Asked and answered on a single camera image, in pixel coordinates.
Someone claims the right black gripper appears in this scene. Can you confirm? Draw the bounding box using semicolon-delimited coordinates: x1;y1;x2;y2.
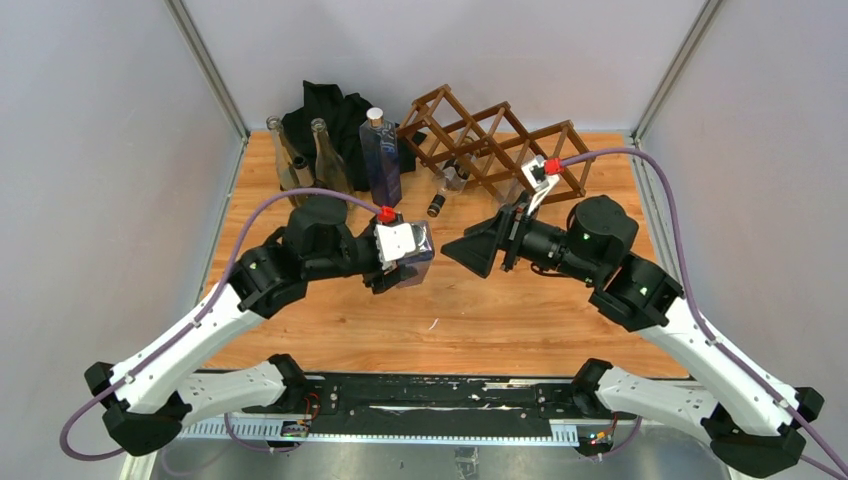
439;189;599;284

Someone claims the clear bottle with dark label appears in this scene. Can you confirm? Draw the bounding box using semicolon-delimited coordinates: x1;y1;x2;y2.
310;118;354;195

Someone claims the dark green wine bottle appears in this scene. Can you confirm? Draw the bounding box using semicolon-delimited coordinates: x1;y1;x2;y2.
290;156;315;189

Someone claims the blue bottle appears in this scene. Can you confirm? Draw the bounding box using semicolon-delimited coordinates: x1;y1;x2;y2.
359;107;403;207
394;221;435;288

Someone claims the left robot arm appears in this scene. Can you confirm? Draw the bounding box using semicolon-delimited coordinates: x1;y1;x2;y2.
85;188;432;456

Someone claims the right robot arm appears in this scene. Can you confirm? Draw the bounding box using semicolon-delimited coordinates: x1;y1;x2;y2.
442;195;824;478

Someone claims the clear empty bottle in rack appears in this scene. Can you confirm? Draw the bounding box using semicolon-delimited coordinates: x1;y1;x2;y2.
492;178;533;212

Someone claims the clear bottle black cap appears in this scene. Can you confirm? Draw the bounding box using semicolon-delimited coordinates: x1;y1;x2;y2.
427;159;470;218

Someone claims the brown wooden wine rack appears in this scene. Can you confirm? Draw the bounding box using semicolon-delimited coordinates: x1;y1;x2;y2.
399;84;589;197

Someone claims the black crumpled cloth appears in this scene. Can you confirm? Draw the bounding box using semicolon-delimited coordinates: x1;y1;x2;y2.
281;81;426;194

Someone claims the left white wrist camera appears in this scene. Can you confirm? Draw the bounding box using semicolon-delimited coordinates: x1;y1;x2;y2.
374;223;420;263

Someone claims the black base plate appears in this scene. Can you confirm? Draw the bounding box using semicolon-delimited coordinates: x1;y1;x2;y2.
247;372;629;439

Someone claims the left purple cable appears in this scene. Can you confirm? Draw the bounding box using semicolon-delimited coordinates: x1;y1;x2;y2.
59;188;397;463

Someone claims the purple cable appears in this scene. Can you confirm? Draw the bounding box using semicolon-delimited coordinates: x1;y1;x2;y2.
546;146;848;480
59;188;397;463

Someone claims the aluminium frame rail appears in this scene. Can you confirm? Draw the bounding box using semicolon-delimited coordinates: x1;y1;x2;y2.
142;370;747;448

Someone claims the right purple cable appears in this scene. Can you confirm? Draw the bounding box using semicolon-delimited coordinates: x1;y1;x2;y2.
546;146;848;480

